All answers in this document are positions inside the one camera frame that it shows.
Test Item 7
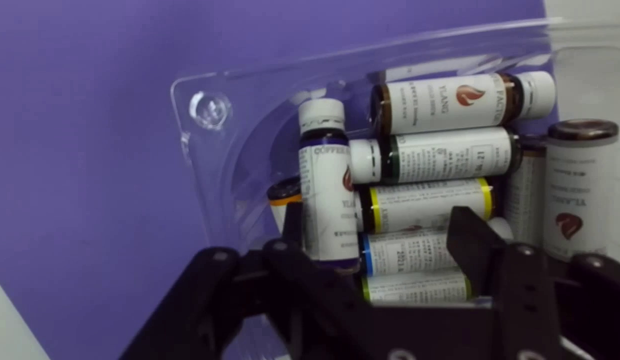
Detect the green band bottle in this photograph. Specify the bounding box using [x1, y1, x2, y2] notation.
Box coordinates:
[347, 126, 524, 187]

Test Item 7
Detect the clear plastic box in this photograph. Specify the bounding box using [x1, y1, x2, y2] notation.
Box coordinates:
[167, 17, 620, 269]

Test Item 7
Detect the yellow band bottle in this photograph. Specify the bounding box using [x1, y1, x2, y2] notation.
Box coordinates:
[354, 177, 497, 234]

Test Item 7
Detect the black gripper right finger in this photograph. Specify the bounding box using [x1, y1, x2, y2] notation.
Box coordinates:
[443, 204, 620, 360]

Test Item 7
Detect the lime band bottle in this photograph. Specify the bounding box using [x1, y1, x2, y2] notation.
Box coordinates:
[360, 269, 474, 309]

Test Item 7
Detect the brown bottle with orange logo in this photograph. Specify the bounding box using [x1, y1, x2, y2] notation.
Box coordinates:
[369, 68, 557, 138]

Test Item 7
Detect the purple mat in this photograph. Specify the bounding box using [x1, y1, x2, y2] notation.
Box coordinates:
[0, 0, 554, 360]

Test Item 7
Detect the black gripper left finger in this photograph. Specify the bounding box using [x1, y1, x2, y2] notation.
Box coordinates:
[120, 237, 365, 360]

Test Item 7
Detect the blue band bottle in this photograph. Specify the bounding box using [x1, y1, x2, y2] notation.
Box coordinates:
[360, 216, 516, 278]

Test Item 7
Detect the brown cap bottle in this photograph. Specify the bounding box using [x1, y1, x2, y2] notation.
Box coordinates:
[541, 119, 620, 264]

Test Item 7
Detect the purple band bottle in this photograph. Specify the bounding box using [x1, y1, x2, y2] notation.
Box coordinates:
[296, 96, 362, 266]

